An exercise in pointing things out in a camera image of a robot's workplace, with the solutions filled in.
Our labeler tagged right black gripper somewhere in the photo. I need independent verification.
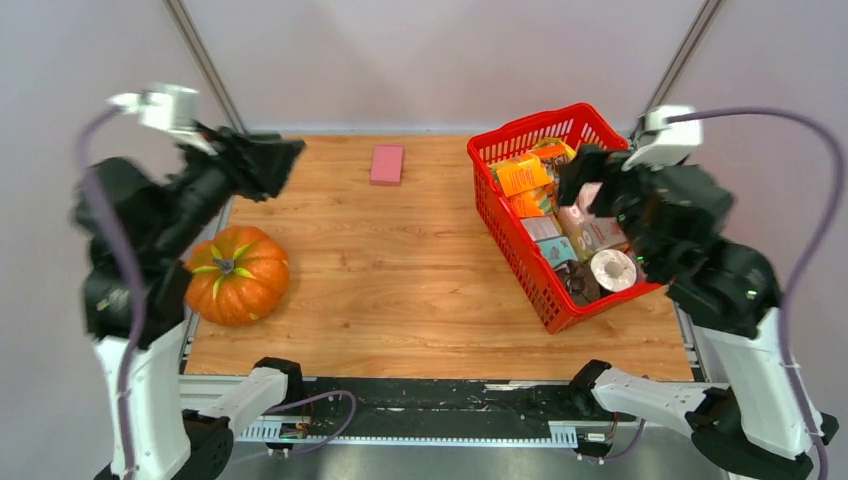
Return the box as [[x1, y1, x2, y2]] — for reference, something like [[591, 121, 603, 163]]
[[556, 143, 675, 277]]

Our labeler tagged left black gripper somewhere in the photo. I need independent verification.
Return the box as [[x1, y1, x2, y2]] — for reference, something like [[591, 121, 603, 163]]
[[149, 119, 307, 257]]

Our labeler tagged pink paper box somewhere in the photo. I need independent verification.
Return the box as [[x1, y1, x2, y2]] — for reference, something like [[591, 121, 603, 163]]
[[369, 144, 405, 186]]

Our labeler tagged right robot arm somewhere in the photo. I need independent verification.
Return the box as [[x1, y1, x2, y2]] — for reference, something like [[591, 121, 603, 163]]
[[558, 145, 839, 479]]

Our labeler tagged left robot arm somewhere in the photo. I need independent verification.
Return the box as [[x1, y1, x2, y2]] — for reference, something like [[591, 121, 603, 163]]
[[74, 124, 306, 479]]

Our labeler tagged pink small box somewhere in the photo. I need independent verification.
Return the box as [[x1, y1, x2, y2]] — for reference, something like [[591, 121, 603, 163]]
[[576, 182, 602, 215]]

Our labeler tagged orange snack box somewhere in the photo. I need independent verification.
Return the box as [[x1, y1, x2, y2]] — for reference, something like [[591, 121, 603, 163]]
[[489, 153, 554, 197]]

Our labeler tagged teal box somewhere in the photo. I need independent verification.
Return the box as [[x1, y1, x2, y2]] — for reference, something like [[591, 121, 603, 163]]
[[536, 236, 578, 270]]

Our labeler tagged yellow snack bag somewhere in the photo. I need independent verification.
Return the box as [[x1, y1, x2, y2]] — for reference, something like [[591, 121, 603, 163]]
[[529, 137, 576, 165]]

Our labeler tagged red plastic basket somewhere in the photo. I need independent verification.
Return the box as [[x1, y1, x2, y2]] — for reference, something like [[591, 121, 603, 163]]
[[466, 102, 660, 335]]

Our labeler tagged pink white carton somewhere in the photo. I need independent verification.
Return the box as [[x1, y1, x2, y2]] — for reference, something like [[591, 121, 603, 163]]
[[556, 206, 627, 262]]

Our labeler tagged white tape roll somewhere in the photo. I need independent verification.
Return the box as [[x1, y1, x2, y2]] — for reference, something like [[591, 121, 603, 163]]
[[589, 249, 639, 293]]

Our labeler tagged orange pumpkin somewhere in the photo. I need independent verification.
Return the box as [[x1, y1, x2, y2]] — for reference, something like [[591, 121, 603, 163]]
[[184, 226, 290, 328]]

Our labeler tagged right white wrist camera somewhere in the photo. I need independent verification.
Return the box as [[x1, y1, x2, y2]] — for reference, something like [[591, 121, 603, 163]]
[[622, 105, 703, 171]]

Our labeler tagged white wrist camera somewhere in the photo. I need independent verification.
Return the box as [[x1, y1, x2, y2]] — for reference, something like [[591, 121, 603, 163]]
[[622, 105, 703, 171], [108, 83, 217, 156]]

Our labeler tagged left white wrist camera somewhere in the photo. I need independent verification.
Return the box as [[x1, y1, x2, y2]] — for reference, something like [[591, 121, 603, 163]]
[[108, 83, 217, 156]]

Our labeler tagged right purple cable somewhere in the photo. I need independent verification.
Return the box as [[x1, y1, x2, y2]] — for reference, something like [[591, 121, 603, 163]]
[[576, 107, 847, 480]]

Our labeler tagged aluminium frame rail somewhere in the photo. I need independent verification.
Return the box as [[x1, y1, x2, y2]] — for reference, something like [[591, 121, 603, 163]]
[[115, 374, 763, 480]]

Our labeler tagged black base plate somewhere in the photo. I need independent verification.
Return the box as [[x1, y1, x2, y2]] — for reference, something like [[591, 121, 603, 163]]
[[239, 376, 637, 441]]

